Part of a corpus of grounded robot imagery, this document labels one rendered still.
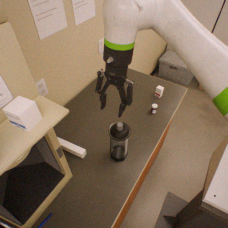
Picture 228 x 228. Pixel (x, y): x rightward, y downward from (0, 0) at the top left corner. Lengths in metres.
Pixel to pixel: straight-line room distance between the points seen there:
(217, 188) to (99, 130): 0.69
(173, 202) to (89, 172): 1.17
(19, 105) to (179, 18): 0.44
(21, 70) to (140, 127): 0.85
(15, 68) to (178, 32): 0.41
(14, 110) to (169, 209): 1.73
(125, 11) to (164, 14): 0.11
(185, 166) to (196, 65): 1.81
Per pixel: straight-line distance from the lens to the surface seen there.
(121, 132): 0.84
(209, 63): 0.47
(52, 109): 0.50
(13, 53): 0.48
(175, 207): 1.99
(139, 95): 1.39
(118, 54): 0.54
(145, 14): 0.53
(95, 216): 0.94
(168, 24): 0.54
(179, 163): 2.20
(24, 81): 0.52
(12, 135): 0.49
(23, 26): 1.02
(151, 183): 2.02
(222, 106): 0.46
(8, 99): 0.51
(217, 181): 1.00
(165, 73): 3.20
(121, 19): 0.49
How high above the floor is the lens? 1.85
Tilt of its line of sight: 48 degrees down
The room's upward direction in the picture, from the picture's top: straight up
